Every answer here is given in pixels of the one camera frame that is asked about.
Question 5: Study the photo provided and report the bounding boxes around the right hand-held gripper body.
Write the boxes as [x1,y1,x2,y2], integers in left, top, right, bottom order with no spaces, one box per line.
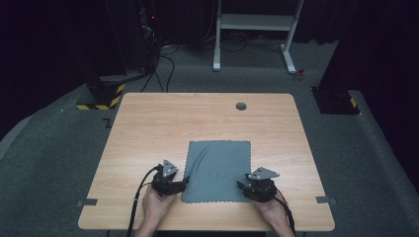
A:
[244,166,281,203]

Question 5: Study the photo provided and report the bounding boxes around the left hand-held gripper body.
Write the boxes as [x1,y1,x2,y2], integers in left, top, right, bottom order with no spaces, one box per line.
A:
[150,159,182,198]

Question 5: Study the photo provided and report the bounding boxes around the grey cloth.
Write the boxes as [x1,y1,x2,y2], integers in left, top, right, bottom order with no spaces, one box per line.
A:
[180,139,253,204]

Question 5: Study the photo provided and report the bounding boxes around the person's left hand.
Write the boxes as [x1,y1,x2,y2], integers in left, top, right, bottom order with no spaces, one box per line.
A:
[141,184,178,231]

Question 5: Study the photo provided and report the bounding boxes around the person's right hand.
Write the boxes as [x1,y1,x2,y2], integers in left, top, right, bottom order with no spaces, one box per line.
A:
[255,193,292,231]

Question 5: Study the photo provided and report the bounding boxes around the grey tape piece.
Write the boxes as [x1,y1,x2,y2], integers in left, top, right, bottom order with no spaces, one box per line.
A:
[315,196,338,205]
[76,197,99,208]

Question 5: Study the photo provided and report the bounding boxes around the black yellow striped stand base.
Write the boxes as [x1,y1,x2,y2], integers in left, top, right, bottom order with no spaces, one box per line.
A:
[75,76,126,112]

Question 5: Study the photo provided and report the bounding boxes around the dark equipment rack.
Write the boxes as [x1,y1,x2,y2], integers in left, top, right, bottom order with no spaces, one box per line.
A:
[137,0,163,72]

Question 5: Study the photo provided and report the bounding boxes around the white metal stand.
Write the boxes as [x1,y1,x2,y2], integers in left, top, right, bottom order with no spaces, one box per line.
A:
[211,0,305,75]

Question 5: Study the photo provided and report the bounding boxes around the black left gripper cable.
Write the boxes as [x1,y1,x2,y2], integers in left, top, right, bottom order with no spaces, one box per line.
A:
[126,165,162,237]

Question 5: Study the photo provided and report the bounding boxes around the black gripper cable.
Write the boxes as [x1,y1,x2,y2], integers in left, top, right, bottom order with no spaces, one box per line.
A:
[126,165,162,237]
[274,188,296,236]

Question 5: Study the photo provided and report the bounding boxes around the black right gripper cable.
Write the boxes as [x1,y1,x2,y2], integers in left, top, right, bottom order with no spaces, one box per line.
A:
[274,188,296,236]

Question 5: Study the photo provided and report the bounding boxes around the black floor cable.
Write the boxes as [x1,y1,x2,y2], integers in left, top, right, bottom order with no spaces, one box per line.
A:
[139,43,176,94]

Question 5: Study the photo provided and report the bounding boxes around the cable bundle under stand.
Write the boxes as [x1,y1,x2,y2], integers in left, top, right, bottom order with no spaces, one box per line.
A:
[203,31,285,53]

